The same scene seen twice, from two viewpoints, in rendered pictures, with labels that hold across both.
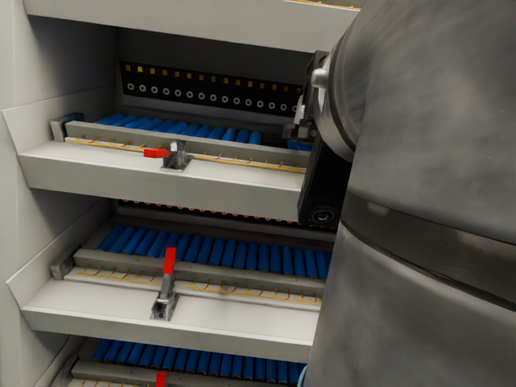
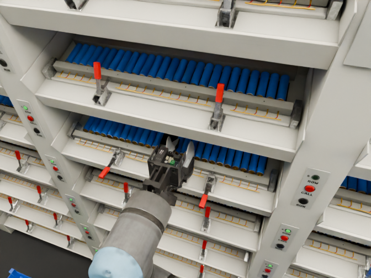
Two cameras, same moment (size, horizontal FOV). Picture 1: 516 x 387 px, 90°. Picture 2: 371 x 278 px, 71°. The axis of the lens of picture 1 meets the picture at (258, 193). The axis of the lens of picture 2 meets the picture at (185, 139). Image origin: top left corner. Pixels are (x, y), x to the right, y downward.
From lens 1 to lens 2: 56 cm
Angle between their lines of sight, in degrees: 37
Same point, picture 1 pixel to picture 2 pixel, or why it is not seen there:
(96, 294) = (103, 191)
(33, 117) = (61, 137)
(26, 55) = (50, 118)
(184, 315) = not seen: hidden behind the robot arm
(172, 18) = (98, 115)
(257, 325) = not seen: hidden behind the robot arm
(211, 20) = (114, 117)
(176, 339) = not seen: hidden behind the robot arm
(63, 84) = (66, 112)
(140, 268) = (118, 181)
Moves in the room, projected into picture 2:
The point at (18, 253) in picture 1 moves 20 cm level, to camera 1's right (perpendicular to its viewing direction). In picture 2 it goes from (72, 180) to (127, 197)
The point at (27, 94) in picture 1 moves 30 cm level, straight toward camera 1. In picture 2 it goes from (56, 131) to (62, 220)
